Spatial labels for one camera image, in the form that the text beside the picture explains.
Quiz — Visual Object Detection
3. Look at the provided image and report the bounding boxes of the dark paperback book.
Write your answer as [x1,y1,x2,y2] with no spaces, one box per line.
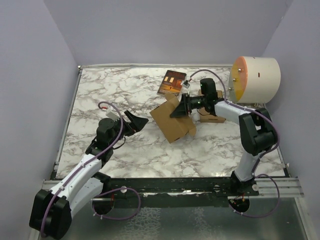
[157,70,187,97]

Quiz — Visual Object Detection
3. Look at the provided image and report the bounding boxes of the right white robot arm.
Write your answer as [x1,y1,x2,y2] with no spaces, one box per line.
[170,78,279,196]

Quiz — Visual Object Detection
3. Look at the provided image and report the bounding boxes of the round pastel drawer cabinet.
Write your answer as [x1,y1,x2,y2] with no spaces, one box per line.
[228,56,281,104]

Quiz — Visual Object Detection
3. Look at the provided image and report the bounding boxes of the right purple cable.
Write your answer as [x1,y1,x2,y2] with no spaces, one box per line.
[187,69,281,217]

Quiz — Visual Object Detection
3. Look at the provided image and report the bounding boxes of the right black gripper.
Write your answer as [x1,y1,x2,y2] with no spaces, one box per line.
[170,93,207,117]

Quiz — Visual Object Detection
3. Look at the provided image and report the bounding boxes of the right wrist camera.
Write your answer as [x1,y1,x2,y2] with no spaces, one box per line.
[181,80,190,90]

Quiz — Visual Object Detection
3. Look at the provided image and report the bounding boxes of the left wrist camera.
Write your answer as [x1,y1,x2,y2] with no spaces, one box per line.
[105,106,120,121]

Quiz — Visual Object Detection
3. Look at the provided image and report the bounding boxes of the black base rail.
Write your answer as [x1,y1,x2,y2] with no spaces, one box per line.
[49,172,266,208]

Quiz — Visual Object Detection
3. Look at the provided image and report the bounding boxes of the folded brown cardboard box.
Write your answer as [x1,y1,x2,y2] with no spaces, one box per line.
[197,90,226,124]

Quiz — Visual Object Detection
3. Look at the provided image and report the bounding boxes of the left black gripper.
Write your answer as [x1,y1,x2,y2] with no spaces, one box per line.
[109,110,148,147]

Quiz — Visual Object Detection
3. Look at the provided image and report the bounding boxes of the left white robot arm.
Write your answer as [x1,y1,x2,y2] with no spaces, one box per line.
[29,110,148,240]

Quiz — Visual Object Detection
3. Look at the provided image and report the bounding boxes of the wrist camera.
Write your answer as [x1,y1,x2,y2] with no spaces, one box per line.
[105,106,120,121]
[181,80,190,90]

